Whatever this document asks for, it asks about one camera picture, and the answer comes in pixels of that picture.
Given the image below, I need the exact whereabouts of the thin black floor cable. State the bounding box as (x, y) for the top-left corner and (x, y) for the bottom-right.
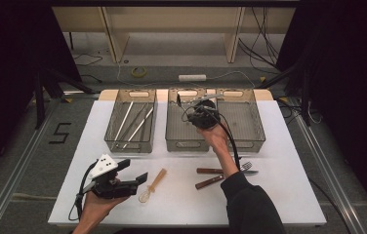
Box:
(72, 53), (103, 84)

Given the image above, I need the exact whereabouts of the aluminium floor rail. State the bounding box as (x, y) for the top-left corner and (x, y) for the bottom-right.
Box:
(0, 97), (62, 234)
(288, 97), (367, 234)

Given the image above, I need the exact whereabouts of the person's left hand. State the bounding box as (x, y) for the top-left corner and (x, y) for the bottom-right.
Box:
(78, 193), (130, 225)

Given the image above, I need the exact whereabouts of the white floor cable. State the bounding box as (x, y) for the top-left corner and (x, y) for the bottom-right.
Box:
(116, 61), (258, 89)

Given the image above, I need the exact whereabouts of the white power strip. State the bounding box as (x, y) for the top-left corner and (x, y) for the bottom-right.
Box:
(178, 74), (208, 83)

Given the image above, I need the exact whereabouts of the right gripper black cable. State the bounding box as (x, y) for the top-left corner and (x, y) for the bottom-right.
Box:
(181, 105), (242, 172)

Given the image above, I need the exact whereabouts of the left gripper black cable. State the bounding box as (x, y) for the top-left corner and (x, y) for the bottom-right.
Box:
(68, 160), (98, 222)

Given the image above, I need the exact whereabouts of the bundle of black cables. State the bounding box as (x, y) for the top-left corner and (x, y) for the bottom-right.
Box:
(238, 6), (282, 69)

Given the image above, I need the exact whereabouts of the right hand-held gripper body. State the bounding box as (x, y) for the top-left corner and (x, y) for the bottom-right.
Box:
(187, 93), (224, 130)

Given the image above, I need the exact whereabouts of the person's right hand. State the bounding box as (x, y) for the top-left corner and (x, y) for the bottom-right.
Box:
(197, 122), (230, 154)

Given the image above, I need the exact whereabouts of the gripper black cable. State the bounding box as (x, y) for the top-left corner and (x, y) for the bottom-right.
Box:
(68, 160), (98, 222)
(181, 105), (242, 172)

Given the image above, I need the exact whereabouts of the dark curtain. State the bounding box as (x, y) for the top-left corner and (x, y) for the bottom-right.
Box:
(0, 0), (82, 189)
(275, 0), (367, 225)

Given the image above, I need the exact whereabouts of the white chopstick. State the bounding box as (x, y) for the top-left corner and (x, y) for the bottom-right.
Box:
(118, 107), (155, 150)
(111, 100), (135, 150)

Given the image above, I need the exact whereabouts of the wooden spoon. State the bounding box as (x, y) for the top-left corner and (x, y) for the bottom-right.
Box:
(138, 168), (168, 204)

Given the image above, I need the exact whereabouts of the light wooden shelf unit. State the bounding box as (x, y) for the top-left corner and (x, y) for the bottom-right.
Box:
(51, 6), (297, 64)

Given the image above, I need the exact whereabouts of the smoky clear plastic bin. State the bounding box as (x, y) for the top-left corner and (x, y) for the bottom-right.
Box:
(103, 89), (158, 154)
(165, 88), (213, 153)
(215, 88), (266, 153)

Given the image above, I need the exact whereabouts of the wooden handle knife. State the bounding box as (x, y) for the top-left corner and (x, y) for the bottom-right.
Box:
(196, 167), (260, 176)

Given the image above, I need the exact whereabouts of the yellow tape roll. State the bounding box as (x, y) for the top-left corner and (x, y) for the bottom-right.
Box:
(131, 66), (147, 78)

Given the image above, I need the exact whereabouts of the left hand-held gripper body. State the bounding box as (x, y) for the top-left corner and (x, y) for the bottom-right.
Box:
(88, 154), (140, 200)

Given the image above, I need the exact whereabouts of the black metal stand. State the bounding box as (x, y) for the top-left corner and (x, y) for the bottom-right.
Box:
(33, 69), (98, 130)
(256, 58), (312, 126)

